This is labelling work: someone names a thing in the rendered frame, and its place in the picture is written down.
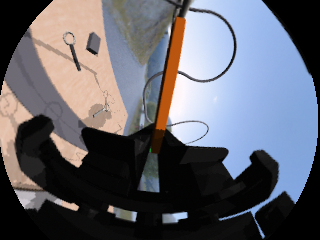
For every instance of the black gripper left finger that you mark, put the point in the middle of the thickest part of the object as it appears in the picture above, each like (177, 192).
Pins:
(132, 149)

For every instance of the orange handle with dark ring tip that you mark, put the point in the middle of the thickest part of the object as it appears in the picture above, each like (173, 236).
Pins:
(169, 73)

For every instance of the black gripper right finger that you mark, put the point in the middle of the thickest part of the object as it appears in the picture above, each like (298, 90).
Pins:
(174, 155)

